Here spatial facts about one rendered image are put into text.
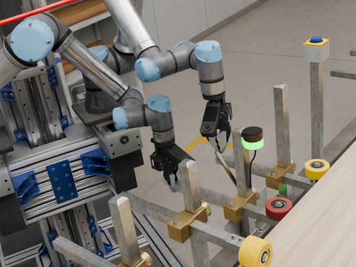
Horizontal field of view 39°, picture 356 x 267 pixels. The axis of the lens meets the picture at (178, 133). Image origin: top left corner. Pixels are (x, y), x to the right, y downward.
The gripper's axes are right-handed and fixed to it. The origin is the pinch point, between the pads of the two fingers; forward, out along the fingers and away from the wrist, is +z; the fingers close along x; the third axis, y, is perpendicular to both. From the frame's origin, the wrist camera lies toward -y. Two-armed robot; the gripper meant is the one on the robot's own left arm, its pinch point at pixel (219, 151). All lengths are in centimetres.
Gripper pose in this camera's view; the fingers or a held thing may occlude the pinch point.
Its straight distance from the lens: 160.5
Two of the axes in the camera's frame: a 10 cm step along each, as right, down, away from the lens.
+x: -9.3, -0.2, 3.6
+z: 1.6, 8.7, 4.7
